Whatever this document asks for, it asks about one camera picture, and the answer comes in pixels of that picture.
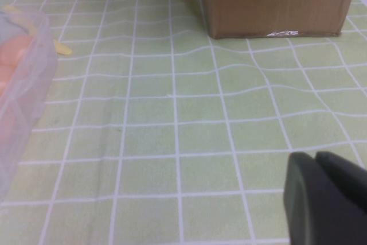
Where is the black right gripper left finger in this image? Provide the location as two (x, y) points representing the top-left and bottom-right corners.
(283, 151), (316, 245)

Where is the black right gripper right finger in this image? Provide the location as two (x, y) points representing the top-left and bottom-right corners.
(308, 150), (367, 245)

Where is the clear plastic egg box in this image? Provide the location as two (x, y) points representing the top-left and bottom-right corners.
(0, 8), (58, 201)

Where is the green checked tablecloth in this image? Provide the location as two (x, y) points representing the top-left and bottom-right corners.
(0, 0), (367, 245)

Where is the yellow plastic knife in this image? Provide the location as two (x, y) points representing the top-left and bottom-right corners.
(2, 4), (72, 56)

